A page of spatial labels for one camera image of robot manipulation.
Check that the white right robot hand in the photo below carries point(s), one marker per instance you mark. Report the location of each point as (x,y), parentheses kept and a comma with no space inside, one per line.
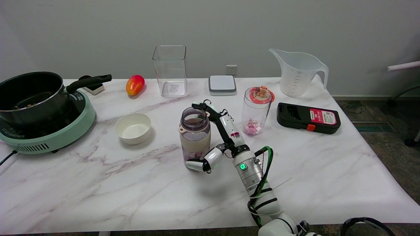
(229,131)

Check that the clear bottle with beige sleeve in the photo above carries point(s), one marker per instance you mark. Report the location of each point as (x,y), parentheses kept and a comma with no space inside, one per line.
(195,141)

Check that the clear cup with pink cubes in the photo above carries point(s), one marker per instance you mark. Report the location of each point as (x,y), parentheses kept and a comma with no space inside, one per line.
(254,118)

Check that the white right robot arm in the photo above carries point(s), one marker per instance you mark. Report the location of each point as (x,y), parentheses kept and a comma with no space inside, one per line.
(251,173)

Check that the red yellow mango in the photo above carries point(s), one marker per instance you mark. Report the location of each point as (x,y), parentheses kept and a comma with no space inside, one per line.
(134,85)

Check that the green induction cooker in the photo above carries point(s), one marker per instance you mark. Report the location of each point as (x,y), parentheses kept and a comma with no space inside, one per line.
(65,134)

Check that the red round lid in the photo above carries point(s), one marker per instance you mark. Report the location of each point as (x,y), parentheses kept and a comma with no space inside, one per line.
(261,95)

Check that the white pipe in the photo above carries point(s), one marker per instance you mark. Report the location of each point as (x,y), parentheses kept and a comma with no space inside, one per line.
(403,65)

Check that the clear plastic measuring jug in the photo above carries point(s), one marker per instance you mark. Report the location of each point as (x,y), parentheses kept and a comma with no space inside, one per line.
(297,75)

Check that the white wall socket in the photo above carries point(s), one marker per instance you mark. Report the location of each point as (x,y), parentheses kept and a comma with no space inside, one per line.
(231,69)

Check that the floor vent grille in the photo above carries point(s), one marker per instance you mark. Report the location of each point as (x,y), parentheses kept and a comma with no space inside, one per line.
(370,126)

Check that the clear square plastic container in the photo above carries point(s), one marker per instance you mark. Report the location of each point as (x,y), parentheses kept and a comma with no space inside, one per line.
(170,75)

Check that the white table leg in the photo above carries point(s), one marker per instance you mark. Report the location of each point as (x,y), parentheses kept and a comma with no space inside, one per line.
(104,233)

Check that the white bowl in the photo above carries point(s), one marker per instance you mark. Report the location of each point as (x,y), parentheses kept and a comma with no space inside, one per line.
(133,129)

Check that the small black white device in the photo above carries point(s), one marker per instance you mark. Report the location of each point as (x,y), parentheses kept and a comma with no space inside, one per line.
(95,88)

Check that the black box with red label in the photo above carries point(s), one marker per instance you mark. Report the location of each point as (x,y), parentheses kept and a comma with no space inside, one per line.
(295,116)

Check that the grey white kitchen scale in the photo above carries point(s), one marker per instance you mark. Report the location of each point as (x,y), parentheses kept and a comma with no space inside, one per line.
(222,83)

